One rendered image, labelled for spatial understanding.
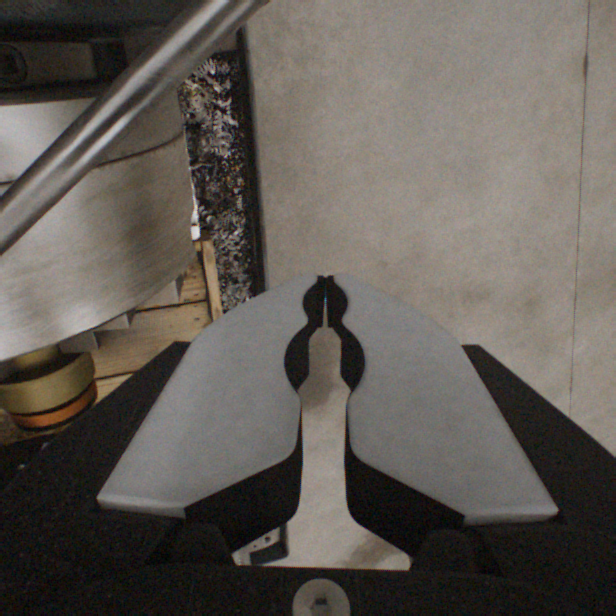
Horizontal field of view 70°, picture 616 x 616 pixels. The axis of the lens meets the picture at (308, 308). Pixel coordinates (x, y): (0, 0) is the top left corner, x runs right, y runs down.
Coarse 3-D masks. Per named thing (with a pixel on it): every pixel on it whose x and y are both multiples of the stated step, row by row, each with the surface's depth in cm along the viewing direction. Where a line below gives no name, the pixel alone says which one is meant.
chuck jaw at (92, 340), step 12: (180, 276) 39; (168, 288) 36; (180, 288) 38; (156, 300) 37; (168, 300) 37; (132, 312) 39; (108, 324) 37; (120, 324) 37; (84, 336) 37; (96, 336) 38; (60, 348) 38; (72, 348) 38; (84, 348) 38; (96, 348) 38
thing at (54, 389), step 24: (24, 360) 36; (48, 360) 38; (72, 360) 38; (0, 384) 36; (24, 384) 36; (48, 384) 37; (72, 384) 39; (96, 384) 44; (24, 408) 37; (48, 408) 38; (72, 408) 40
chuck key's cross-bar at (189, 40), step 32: (224, 0) 11; (256, 0) 12; (192, 32) 12; (224, 32) 12; (160, 64) 12; (192, 64) 12; (128, 96) 12; (160, 96) 12; (96, 128) 12; (128, 128) 13; (64, 160) 13; (96, 160) 13; (32, 192) 13; (64, 192) 14; (0, 224) 14; (32, 224) 14; (0, 256) 15
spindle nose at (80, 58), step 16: (0, 32) 24; (16, 32) 25; (32, 32) 26; (48, 32) 28; (0, 48) 23; (16, 48) 24; (32, 48) 24; (48, 48) 25; (64, 48) 26; (80, 48) 28; (0, 64) 24; (16, 64) 24; (32, 64) 25; (48, 64) 25; (64, 64) 26; (80, 64) 28; (0, 80) 23; (16, 80) 24; (32, 80) 25; (48, 80) 26; (64, 80) 27; (80, 80) 28
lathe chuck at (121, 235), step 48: (0, 192) 21; (96, 192) 24; (144, 192) 27; (192, 192) 35; (48, 240) 23; (96, 240) 25; (144, 240) 28; (0, 288) 22; (48, 288) 23; (96, 288) 25; (144, 288) 28; (0, 336) 23; (48, 336) 24
